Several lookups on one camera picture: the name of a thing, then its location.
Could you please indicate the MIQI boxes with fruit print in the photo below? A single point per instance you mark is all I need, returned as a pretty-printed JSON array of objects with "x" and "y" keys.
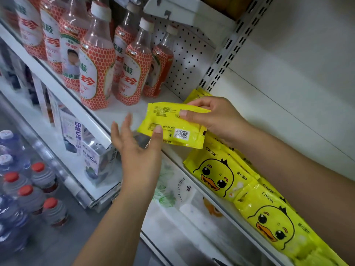
[{"x": 72, "y": 130}]

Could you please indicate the white metal shelf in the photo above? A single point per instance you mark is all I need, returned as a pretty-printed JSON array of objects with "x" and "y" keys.
[{"x": 288, "y": 69}]

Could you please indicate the person's right hand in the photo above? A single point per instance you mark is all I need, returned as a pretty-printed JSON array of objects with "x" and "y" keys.
[{"x": 224, "y": 122}]

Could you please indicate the white duck tissue pack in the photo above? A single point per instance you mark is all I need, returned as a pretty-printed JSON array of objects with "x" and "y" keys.
[{"x": 211, "y": 224}]

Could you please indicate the person's right forearm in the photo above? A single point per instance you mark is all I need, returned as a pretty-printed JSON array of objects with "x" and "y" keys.
[{"x": 305, "y": 185}]

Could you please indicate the person's left forearm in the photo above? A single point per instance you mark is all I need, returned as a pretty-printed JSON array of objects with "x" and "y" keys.
[{"x": 116, "y": 235}]

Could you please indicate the white pegboard shelf unit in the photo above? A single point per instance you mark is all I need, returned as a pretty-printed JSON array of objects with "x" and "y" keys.
[{"x": 188, "y": 52}]

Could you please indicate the person's left hand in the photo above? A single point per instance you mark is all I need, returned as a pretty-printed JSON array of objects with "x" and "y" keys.
[{"x": 141, "y": 166}]

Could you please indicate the pack of red-capped bottles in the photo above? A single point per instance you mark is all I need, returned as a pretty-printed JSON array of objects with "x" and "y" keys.
[{"x": 44, "y": 177}]

